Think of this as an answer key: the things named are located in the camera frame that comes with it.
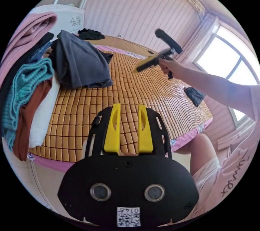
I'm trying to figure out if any person's body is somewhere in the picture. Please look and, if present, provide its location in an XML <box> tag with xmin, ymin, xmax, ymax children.
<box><xmin>190</xmin><ymin>84</ymin><xmax>260</xmax><ymax>220</ymax></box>

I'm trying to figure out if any pile of clothes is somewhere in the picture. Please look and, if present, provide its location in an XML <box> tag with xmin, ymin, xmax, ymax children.
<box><xmin>0</xmin><ymin>11</ymin><xmax>61</xmax><ymax>161</ymax></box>

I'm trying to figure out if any pale curtain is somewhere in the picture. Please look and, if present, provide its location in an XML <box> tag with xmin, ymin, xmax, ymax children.
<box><xmin>177</xmin><ymin>13</ymin><xmax>221</xmax><ymax>67</ymax></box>

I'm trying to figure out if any person's right forearm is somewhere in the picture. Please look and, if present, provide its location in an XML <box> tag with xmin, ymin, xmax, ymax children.
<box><xmin>178</xmin><ymin>66</ymin><xmax>257</xmax><ymax>120</ymax></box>

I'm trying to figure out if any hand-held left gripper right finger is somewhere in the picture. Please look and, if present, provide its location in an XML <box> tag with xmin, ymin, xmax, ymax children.
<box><xmin>138</xmin><ymin>105</ymin><xmax>154</xmax><ymax>154</ymax></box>

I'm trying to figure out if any window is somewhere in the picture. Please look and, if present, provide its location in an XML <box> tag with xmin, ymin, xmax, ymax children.
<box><xmin>194</xmin><ymin>25</ymin><xmax>260</xmax><ymax>128</ymax></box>

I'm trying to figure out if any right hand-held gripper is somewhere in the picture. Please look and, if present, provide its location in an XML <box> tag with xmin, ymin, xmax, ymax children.
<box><xmin>135</xmin><ymin>47</ymin><xmax>179</xmax><ymax>80</ymax></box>

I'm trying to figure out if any black garment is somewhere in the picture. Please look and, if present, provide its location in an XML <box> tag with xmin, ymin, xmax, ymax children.
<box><xmin>78</xmin><ymin>28</ymin><xmax>106</xmax><ymax>41</ymax></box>

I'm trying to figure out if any gray short sleeve shirt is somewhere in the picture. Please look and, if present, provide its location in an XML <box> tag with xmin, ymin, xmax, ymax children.
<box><xmin>50</xmin><ymin>29</ymin><xmax>114</xmax><ymax>89</ymax></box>

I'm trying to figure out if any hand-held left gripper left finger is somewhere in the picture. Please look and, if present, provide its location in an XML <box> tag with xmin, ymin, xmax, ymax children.
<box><xmin>103</xmin><ymin>103</ymin><xmax>121</xmax><ymax>153</ymax></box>

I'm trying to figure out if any dark gray garment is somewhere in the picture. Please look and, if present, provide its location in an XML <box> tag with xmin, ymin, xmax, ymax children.
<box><xmin>183</xmin><ymin>86</ymin><xmax>204</xmax><ymax>107</ymax></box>

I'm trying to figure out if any person's right hand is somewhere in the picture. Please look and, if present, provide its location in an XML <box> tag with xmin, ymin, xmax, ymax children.
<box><xmin>159</xmin><ymin>58</ymin><xmax>185</xmax><ymax>79</ymax></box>

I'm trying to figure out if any bed with woven mat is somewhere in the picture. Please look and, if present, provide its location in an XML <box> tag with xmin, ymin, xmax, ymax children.
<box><xmin>27</xmin><ymin>35</ymin><xmax>214</xmax><ymax>173</ymax></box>

